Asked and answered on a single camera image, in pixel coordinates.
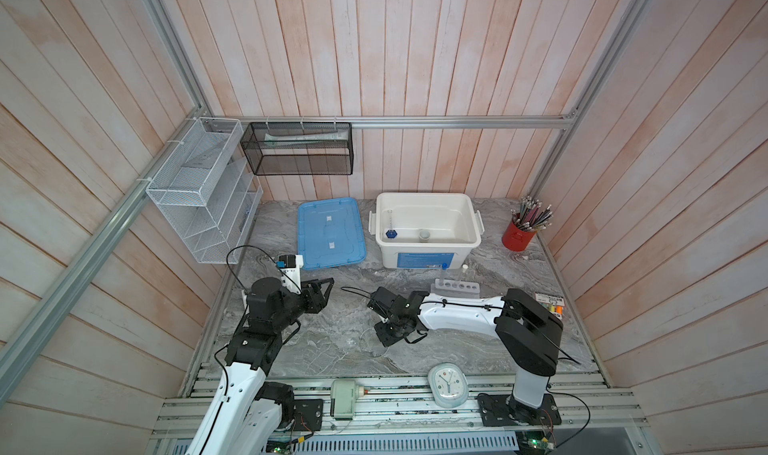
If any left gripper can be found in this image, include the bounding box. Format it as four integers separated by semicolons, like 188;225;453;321
272;278;334;331

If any blue plastic bin lid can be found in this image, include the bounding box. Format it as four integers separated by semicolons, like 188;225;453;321
298;197;367;270

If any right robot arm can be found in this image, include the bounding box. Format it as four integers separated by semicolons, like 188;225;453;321
367;287;563;409

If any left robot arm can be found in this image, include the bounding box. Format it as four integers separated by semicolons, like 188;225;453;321
187;277;334;454

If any white test tube rack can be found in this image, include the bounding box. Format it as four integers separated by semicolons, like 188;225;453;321
431;278;481;299

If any white plastic storage bin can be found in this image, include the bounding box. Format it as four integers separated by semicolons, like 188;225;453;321
369;192;485;269

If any white analog clock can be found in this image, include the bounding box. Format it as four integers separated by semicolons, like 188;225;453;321
427;363;469;409

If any pale green timer device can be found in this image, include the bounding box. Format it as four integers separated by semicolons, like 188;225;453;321
330;379;368;420

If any red pencil cup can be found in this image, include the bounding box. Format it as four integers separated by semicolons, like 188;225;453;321
502;220;536;252

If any pack of colored markers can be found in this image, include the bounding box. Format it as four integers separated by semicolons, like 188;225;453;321
534;293;565;320

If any bundle of pencils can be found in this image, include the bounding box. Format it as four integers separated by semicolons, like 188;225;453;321
512;195;552;232

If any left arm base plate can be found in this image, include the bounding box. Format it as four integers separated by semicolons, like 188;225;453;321
292;398;324;432

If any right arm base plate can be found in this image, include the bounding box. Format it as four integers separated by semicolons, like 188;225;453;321
477;393;562;427

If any black mesh wall basket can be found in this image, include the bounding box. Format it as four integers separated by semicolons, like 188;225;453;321
240;121;354;176

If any white wire mesh shelf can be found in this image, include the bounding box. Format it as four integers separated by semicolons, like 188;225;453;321
146;117;263;264

